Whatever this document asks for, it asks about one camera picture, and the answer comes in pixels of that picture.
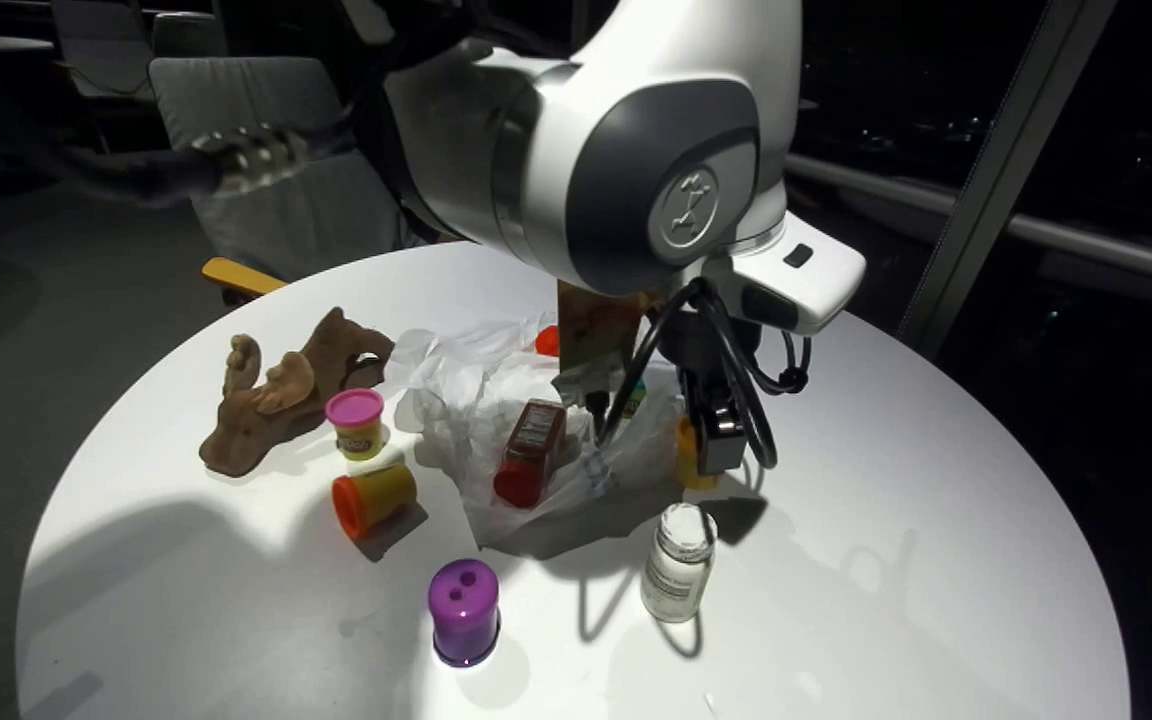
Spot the tan wrist camera mount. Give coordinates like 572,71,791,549
551,285,649,393

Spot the spice jar red lid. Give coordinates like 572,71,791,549
493,395,572,510

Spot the purple two-hole cup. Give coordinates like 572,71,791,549
423,555,509,673

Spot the clear plastic bag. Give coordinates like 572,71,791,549
397,315,776,559

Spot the grey office chair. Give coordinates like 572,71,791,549
48,0,161,104
147,51,408,272

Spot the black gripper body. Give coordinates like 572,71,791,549
658,305,758,420

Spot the grey metal post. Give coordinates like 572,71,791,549
894,0,1125,360

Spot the white plastic bottle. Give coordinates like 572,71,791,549
639,503,720,627

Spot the grey horizontal railing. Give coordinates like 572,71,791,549
786,149,1152,297

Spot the yellow tub magenta lid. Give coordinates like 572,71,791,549
319,385,394,464

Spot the brown plush moose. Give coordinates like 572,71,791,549
198,305,400,480

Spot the yellow tub orange lid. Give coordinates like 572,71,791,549
330,454,419,549

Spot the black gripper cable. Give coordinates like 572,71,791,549
595,276,815,472

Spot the yellow wooden stick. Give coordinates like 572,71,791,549
198,251,292,298

